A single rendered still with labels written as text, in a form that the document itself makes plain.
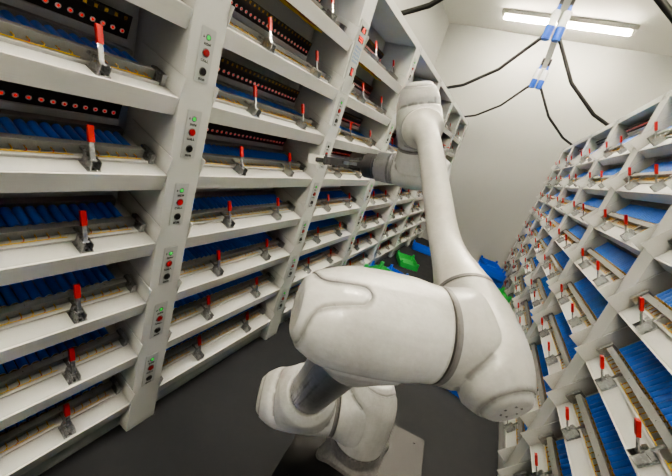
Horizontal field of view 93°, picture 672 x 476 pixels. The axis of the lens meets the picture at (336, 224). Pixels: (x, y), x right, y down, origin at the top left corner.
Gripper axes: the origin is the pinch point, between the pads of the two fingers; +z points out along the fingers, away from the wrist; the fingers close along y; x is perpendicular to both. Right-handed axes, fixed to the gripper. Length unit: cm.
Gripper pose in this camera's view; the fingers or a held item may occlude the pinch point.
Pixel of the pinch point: (319, 159)
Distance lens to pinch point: 107.3
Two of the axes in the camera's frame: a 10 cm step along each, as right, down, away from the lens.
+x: 1.2, -9.7, -1.9
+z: -8.8, -1.9, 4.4
